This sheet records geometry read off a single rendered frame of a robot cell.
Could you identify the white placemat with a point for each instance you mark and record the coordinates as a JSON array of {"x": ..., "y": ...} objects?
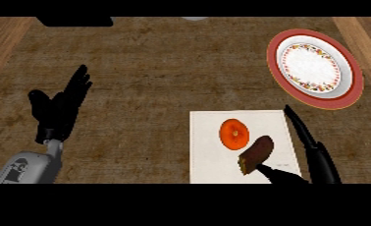
[{"x": 228, "y": 167}]

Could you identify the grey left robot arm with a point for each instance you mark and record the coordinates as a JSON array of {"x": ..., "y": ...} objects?
[{"x": 35, "y": 166}]

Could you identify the pale grey object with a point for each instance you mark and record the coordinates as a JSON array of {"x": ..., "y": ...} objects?
[{"x": 195, "y": 18}]

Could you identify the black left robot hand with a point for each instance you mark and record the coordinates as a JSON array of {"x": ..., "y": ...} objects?
[{"x": 61, "y": 108}]

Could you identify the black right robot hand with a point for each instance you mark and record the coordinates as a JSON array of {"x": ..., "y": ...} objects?
[{"x": 319, "y": 158}]

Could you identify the black appliance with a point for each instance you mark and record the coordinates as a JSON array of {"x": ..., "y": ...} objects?
[{"x": 74, "y": 21}]

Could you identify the red-rimmed floral plate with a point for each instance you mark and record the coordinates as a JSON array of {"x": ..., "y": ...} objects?
[{"x": 313, "y": 68}]

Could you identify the orange round squash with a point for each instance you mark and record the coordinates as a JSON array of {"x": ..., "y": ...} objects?
[{"x": 235, "y": 134}]

